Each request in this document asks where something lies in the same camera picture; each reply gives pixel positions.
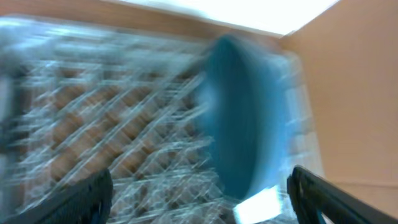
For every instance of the light blue bowl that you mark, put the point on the light blue bowl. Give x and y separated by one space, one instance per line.
263 206

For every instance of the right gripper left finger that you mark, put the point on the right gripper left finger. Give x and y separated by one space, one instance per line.
88 201

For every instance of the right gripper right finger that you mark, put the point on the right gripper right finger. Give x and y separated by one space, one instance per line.
313 198

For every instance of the grey plastic dishwasher rack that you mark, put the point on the grey plastic dishwasher rack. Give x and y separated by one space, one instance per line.
78 98

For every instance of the dark blue plate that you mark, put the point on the dark blue plate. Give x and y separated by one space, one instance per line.
247 115

